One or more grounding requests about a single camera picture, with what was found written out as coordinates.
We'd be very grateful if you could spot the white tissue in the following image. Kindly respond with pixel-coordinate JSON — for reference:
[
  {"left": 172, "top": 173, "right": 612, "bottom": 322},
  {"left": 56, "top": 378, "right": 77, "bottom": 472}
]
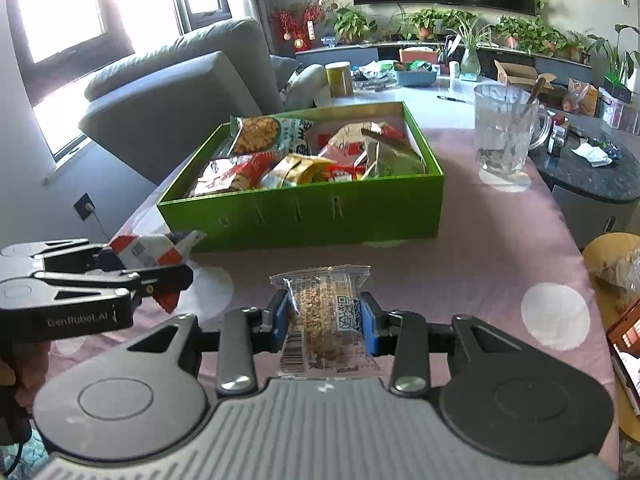
[{"left": 570, "top": 142, "right": 614, "bottom": 167}]

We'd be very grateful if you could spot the yellow snack packet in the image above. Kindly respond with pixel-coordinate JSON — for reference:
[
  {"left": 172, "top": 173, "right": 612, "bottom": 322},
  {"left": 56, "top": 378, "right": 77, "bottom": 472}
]
[{"left": 257, "top": 154, "right": 339, "bottom": 190}]

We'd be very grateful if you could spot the red orange snack packet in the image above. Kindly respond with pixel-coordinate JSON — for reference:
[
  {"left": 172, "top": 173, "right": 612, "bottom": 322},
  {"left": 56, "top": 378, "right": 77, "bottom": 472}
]
[{"left": 189, "top": 152, "right": 276, "bottom": 198}]

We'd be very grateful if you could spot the white round table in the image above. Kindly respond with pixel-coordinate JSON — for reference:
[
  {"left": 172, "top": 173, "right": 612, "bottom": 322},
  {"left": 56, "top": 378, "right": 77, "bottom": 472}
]
[{"left": 315, "top": 72, "right": 551, "bottom": 114}]

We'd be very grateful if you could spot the clear plastic bag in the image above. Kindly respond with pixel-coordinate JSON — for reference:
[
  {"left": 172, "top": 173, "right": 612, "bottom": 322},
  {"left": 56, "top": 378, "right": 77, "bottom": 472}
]
[{"left": 590, "top": 247, "right": 640, "bottom": 312}]

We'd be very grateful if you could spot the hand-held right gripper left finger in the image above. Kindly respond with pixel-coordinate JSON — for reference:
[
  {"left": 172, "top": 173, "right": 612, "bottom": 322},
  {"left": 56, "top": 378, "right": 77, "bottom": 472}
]
[{"left": 125, "top": 290, "right": 294, "bottom": 396}]

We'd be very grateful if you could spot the dark round table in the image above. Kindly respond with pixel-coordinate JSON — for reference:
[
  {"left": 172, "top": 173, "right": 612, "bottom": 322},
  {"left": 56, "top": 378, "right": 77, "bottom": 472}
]
[{"left": 530, "top": 107, "right": 640, "bottom": 252}]

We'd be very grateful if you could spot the red flower decoration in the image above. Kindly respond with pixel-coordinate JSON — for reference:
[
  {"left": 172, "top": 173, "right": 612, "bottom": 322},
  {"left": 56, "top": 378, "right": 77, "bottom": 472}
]
[{"left": 270, "top": 0, "right": 327, "bottom": 52}]

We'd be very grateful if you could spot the gold foil snack packet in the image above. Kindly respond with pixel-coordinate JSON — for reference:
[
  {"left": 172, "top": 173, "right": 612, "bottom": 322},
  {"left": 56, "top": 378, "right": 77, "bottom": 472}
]
[{"left": 360, "top": 128, "right": 429, "bottom": 181}]

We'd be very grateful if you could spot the smartphone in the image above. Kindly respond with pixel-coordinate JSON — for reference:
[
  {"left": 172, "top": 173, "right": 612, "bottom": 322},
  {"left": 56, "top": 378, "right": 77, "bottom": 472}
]
[{"left": 606, "top": 297, "right": 640, "bottom": 414}]

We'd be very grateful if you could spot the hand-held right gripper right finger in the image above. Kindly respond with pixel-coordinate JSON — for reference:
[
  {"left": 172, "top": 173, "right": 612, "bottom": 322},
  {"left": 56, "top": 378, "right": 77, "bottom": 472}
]
[{"left": 359, "top": 291, "right": 568, "bottom": 396}]

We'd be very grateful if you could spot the grey sofa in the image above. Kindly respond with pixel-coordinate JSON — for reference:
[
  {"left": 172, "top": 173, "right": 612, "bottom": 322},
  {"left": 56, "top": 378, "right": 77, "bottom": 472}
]
[{"left": 77, "top": 16, "right": 331, "bottom": 187}]

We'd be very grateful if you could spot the wall socket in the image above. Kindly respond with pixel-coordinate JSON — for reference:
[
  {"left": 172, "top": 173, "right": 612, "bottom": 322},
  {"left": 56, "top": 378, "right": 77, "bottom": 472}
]
[{"left": 73, "top": 193, "right": 97, "bottom": 222}]

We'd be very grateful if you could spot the pink box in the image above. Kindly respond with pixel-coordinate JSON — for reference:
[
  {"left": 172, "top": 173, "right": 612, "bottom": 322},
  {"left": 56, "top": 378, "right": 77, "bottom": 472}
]
[{"left": 399, "top": 49, "right": 440, "bottom": 64}]

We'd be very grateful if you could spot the green black box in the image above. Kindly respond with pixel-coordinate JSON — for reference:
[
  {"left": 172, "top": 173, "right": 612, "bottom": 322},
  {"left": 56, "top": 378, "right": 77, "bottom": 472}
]
[{"left": 602, "top": 75, "right": 632, "bottom": 104}]

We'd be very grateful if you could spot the pink dotted tablecloth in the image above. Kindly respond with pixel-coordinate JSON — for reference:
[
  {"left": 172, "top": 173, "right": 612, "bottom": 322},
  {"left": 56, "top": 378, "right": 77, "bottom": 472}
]
[{"left": 45, "top": 127, "right": 622, "bottom": 471}]

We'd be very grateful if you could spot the grey cushion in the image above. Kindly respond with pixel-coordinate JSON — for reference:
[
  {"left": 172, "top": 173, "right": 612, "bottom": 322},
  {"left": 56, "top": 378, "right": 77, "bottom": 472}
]
[{"left": 270, "top": 55, "right": 329, "bottom": 111}]

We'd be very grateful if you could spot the small dark bottle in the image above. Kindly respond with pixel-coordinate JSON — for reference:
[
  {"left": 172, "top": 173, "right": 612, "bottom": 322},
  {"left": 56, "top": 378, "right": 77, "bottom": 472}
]
[{"left": 546, "top": 124, "right": 567, "bottom": 156}]

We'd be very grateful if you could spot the black cable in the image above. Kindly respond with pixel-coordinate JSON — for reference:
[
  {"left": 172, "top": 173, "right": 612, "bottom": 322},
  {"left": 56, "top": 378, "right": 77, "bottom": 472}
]
[{"left": 0, "top": 407, "right": 32, "bottom": 467}]

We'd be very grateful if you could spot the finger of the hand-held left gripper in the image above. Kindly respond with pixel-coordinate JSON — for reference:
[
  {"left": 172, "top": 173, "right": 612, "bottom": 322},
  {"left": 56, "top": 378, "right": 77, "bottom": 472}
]
[
  {"left": 0, "top": 265, "right": 195, "bottom": 313},
  {"left": 0, "top": 241, "right": 124, "bottom": 275}
]

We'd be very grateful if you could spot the open cardboard box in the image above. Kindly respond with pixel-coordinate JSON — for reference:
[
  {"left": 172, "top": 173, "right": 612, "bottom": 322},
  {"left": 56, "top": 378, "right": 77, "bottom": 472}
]
[{"left": 494, "top": 60, "right": 557, "bottom": 92}]

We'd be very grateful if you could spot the clear storage box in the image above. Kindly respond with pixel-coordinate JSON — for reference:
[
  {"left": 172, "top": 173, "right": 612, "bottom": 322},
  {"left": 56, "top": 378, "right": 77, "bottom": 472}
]
[{"left": 597, "top": 87, "right": 640, "bottom": 134}]

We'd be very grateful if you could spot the spider plant in glass vase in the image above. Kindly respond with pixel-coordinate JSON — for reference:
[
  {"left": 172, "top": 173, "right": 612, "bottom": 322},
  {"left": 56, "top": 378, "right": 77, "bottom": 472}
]
[{"left": 442, "top": 22, "right": 494, "bottom": 76}]

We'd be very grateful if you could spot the large window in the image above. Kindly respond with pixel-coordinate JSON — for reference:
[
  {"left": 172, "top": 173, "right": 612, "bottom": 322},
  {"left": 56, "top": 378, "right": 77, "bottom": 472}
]
[{"left": 5, "top": 0, "right": 137, "bottom": 107}]

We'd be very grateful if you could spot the pile of crumpled packets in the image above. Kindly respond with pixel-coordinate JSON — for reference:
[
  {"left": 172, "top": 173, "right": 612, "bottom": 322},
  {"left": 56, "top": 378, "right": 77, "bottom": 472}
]
[{"left": 352, "top": 60, "right": 399, "bottom": 91}]

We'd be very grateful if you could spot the clear granola bar packet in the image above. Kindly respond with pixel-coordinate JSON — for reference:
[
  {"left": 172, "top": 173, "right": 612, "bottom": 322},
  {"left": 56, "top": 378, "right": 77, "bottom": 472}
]
[{"left": 270, "top": 264, "right": 384, "bottom": 377}]

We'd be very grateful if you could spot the yellow can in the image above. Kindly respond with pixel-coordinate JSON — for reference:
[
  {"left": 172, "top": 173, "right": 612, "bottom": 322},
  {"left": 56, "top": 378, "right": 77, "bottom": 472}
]
[{"left": 325, "top": 61, "right": 354, "bottom": 98}]

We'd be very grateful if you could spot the blue plastic basin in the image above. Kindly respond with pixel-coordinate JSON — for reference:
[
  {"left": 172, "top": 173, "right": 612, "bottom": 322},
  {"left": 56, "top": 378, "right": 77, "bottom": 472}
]
[{"left": 394, "top": 67, "right": 438, "bottom": 87}]

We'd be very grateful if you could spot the small red white snack packet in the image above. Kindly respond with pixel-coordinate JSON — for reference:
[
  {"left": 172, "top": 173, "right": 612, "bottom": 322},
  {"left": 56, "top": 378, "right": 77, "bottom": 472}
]
[{"left": 109, "top": 230, "right": 207, "bottom": 314}]

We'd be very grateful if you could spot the glass mug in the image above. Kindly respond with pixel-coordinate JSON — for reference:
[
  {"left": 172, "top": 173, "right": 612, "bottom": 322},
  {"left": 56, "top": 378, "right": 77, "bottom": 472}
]
[{"left": 472, "top": 84, "right": 551, "bottom": 177}]

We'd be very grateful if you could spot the teal snack packet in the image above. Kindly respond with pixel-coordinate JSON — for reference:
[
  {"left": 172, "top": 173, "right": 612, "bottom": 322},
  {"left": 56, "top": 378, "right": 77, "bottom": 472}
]
[{"left": 229, "top": 116, "right": 315, "bottom": 157}]

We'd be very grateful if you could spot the red flatbread snack packet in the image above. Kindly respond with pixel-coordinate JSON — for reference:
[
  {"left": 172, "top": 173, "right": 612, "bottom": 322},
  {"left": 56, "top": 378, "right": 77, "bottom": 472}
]
[{"left": 317, "top": 121, "right": 407, "bottom": 162}]

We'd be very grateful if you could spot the tall leafy plant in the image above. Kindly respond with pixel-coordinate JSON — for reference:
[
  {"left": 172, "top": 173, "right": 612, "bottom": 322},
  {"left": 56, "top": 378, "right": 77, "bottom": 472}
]
[{"left": 587, "top": 24, "right": 640, "bottom": 87}]

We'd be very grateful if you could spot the orange plastic bag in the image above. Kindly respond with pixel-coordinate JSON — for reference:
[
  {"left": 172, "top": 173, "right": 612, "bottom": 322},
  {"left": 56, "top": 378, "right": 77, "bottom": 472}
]
[{"left": 562, "top": 78, "right": 599, "bottom": 114}]

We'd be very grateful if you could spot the grey television cabinet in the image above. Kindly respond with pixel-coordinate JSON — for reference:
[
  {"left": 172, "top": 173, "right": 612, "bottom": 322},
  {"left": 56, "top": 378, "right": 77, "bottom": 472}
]
[{"left": 295, "top": 40, "right": 594, "bottom": 69}]

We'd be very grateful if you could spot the brown handled spoon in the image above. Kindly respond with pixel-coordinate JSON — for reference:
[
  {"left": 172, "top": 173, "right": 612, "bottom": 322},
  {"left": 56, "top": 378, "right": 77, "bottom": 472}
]
[{"left": 525, "top": 77, "right": 549, "bottom": 112}]

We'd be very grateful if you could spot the potted green plant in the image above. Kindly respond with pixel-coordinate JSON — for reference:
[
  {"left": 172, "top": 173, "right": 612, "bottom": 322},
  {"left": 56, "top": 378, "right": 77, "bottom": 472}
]
[
  {"left": 440, "top": 9, "right": 477, "bottom": 32},
  {"left": 492, "top": 16, "right": 569, "bottom": 54},
  {"left": 332, "top": 7, "right": 377, "bottom": 44},
  {"left": 565, "top": 30, "right": 592, "bottom": 61},
  {"left": 407, "top": 7, "right": 441, "bottom": 39}
]

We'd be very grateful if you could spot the green cardboard box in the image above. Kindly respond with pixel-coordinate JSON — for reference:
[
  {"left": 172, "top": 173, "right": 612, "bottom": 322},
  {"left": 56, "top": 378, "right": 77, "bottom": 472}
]
[{"left": 156, "top": 100, "right": 445, "bottom": 254}]

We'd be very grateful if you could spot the person's left hand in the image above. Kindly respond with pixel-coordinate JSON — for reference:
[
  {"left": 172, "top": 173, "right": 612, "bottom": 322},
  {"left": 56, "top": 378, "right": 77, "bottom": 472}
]
[{"left": 0, "top": 342, "right": 52, "bottom": 412}]

